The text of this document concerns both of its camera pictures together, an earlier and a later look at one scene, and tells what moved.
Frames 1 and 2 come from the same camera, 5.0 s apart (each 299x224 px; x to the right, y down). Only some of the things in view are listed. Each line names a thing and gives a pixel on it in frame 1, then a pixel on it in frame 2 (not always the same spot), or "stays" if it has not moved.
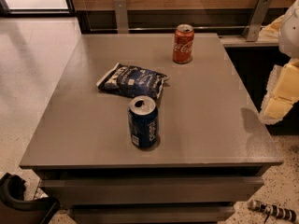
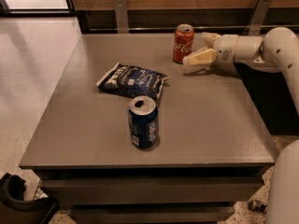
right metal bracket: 253,27 stays
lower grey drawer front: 152,214 stays
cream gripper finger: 272,31 -> 225,46
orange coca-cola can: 183,44 stays
